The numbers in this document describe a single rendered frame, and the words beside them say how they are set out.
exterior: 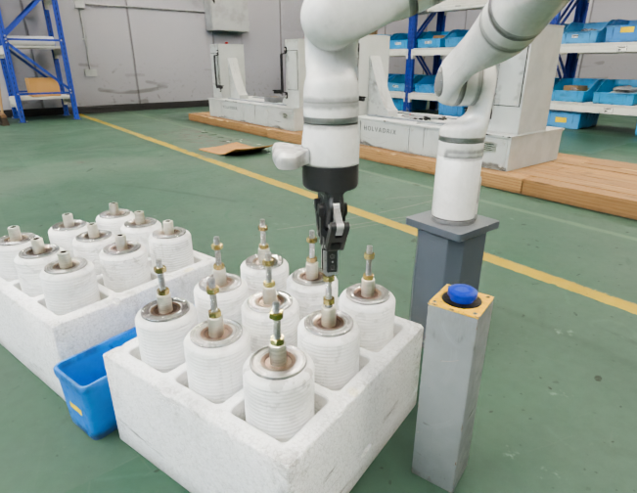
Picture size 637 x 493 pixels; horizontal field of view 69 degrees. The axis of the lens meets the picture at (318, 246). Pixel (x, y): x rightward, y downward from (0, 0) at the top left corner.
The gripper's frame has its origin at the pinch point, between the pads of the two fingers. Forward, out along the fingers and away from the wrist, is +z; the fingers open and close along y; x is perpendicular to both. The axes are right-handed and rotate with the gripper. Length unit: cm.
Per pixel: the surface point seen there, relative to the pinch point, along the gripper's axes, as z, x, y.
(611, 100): 8, -338, 332
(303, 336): 11.2, 4.3, -2.0
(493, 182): 33, -122, 158
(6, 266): 15, 63, 43
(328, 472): 26.0, 2.9, -13.3
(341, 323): 10.4, -1.7, -0.5
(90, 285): 14, 42, 28
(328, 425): 17.8, 2.9, -13.2
